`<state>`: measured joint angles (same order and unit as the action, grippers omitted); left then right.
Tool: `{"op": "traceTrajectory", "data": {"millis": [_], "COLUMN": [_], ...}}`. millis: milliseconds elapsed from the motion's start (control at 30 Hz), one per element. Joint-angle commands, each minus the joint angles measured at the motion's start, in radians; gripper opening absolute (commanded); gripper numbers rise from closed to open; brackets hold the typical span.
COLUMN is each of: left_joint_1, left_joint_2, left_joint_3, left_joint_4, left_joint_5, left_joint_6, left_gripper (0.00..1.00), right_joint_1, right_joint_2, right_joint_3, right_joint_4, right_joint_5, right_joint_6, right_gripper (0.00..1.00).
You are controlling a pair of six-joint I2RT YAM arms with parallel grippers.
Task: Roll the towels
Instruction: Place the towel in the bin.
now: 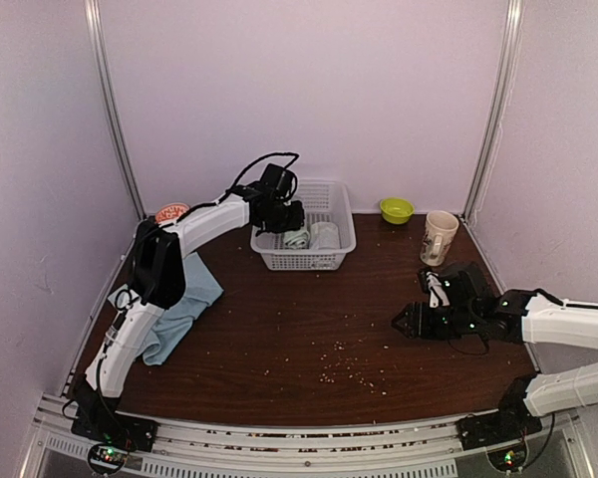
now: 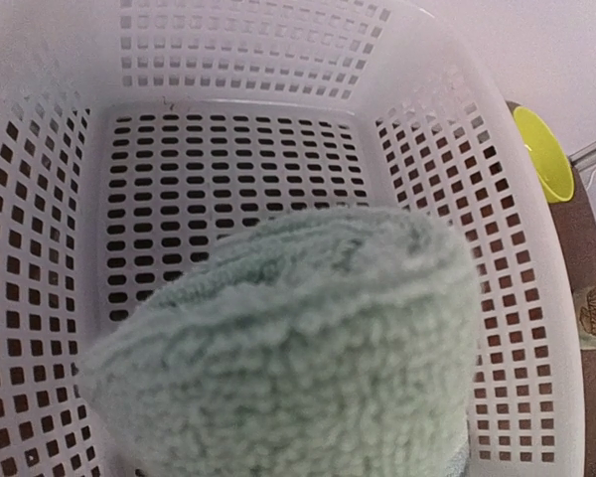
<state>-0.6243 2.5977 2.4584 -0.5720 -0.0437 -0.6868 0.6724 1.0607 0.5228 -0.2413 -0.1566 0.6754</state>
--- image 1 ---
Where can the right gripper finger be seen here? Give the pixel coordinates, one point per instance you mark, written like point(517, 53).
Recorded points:
point(409, 316)
point(407, 331)

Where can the lime green bowl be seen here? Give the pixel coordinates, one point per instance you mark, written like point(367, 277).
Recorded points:
point(396, 211)

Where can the green panda towel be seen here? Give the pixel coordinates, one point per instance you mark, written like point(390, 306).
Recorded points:
point(296, 239)

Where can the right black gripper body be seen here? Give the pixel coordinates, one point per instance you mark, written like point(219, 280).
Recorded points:
point(444, 329)

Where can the right aluminium frame post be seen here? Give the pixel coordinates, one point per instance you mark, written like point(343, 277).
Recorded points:
point(500, 96)

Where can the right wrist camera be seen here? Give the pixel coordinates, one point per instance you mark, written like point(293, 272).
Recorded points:
point(432, 285)

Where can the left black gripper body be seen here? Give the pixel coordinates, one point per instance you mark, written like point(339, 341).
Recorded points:
point(283, 220)

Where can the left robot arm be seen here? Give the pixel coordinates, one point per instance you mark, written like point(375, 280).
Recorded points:
point(157, 281)

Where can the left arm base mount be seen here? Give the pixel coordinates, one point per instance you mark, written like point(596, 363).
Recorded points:
point(124, 435)

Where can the rolled grey towel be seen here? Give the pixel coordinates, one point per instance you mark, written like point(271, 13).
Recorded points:
point(324, 236)

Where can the aluminium frame post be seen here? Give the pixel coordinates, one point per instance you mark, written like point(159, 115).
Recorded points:
point(97, 38)
point(500, 96)

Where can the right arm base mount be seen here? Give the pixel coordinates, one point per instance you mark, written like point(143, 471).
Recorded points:
point(503, 436)

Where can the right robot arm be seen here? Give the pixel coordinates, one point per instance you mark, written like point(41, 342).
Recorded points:
point(461, 303)

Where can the front aluminium rail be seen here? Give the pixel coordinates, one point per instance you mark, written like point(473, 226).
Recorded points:
point(428, 448)

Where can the red patterned bowl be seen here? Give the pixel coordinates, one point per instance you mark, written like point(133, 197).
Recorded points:
point(170, 212)

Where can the white plastic basket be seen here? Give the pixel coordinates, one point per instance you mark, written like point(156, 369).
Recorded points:
point(322, 201)

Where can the cream printed mug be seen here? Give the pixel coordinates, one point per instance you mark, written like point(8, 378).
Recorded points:
point(440, 229)

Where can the left aluminium frame post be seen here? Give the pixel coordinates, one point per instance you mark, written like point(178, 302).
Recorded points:
point(97, 38)

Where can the light blue towel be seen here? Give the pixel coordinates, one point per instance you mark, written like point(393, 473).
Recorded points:
point(202, 290)

